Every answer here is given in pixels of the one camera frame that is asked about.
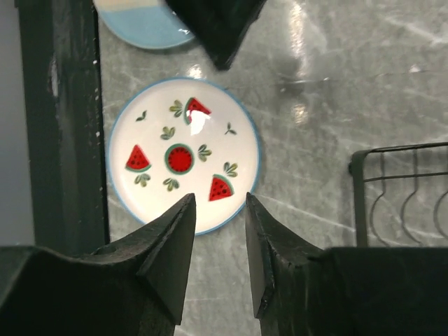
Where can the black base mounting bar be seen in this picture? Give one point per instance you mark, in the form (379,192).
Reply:
(63,103)

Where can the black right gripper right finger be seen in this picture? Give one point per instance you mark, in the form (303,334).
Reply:
(300,289)

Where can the black wire dish rack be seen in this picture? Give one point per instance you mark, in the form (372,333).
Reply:
(400,195)

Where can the beige and blue plate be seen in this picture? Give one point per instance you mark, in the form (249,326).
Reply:
(145,24)

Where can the watermelon pattern white plate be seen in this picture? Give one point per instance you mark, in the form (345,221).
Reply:
(184,135)

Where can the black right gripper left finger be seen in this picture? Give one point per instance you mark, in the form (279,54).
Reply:
(133,286)

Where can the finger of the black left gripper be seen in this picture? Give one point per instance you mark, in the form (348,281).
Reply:
(219,25)

